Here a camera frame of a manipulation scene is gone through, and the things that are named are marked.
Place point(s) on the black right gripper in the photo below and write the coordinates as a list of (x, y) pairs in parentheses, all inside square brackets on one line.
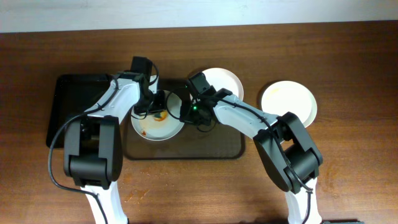
[(189, 113)]

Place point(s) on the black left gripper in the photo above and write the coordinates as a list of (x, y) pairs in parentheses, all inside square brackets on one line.
[(156, 106)]

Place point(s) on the orange green sponge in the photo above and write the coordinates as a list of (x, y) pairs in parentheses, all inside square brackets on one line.
[(160, 116)]

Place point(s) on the light blue plate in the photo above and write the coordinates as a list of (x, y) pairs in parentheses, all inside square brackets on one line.
[(153, 130)]

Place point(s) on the white plate with sauce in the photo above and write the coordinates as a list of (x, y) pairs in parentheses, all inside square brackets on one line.
[(288, 96)]

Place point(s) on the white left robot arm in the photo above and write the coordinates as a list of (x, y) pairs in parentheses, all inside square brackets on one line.
[(93, 150)]

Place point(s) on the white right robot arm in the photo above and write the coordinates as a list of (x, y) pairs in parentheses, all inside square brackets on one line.
[(288, 153)]

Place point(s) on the brown serving tray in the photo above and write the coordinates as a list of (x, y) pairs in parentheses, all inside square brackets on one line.
[(216, 142)]

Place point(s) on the small black tray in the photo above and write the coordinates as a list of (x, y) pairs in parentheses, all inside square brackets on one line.
[(74, 93)]

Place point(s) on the cream plate with sauce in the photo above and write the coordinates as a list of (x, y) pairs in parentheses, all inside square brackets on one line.
[(222, 78)]

